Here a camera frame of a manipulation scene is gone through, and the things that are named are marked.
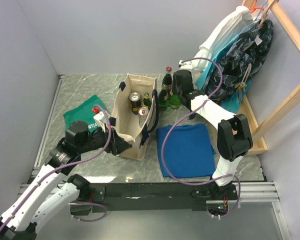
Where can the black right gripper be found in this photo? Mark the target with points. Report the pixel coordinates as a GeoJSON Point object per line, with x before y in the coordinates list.
{"type": "Point", "coordinates": [174, 82]}

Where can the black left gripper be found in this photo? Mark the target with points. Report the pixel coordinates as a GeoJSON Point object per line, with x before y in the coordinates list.
{"type": "Point", "coordinates": [118, 144]}

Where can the dark cola glass bottle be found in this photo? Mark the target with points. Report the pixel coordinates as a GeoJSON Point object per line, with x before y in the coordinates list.
{"type": "Point", "coordinates": [168, 79]}

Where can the beige canvas tote bag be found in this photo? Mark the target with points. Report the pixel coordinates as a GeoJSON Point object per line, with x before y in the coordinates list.
{"type": "Point", "coordinates": [126, 124]}

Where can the green glass bottle front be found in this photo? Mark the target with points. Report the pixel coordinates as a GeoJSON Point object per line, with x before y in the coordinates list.
{"type": "Point", "coordinates": [163, 98]}

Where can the red silver beverage can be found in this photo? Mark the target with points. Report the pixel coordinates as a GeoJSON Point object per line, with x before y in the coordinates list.
{"type": "Point", "coordinates": [142, 115]}

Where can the green glass bottle gold cap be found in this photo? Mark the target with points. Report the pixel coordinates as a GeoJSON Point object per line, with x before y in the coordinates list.
{"type": "Point", "coordinates": [147, 103]}

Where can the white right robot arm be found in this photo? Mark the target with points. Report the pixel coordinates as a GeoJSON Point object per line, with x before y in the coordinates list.
{"type": "Point", "coordinates": [234, 138]}

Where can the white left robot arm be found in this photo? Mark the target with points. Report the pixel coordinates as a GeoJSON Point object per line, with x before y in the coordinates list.
{"type": "Point", "coordinates": [54, 186]}

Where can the green folded t-shirt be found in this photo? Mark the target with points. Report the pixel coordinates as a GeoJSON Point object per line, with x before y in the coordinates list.
{"type": "Point", "coordinates": [84, 112]}

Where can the dark patterned hanging shirt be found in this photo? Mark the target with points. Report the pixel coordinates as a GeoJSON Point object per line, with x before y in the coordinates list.
{"type": "Point", "coordinates": [257, 49]}

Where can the turquoise hanging shirt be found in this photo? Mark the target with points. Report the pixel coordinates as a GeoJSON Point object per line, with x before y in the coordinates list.
{"type": "Point", "coordinates": [225, 74]}

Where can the blue folded t-shirt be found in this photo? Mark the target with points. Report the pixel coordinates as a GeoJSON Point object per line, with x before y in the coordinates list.
{"type": "Point", "coordinates": [188, 152]}

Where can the white hanging shirt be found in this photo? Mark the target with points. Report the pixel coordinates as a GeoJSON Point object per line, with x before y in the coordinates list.
{"type": "Point", "coordinates": [225, 31]}

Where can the wooden clothes rack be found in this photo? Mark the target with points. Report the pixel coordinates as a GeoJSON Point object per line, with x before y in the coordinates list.
{"type": "Point", "coordinates": [275, 91]}

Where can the orange clothes hanger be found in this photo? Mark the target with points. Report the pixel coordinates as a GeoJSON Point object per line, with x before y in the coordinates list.
{"type": "Point", "coordinates": [254, 7]}

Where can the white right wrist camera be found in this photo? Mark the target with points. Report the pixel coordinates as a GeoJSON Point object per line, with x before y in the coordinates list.
{"type": "Point", "coordinates": [185, 65]}

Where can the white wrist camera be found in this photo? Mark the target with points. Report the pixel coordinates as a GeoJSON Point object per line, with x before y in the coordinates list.
{"type": "Point", "coordinates": [185, 65]}
{"type": "Point", "coordinates": [100, 117]}

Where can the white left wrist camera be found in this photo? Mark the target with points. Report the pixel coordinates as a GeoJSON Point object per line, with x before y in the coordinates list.
{"type": "Point", "coordinates": [100, 117]}

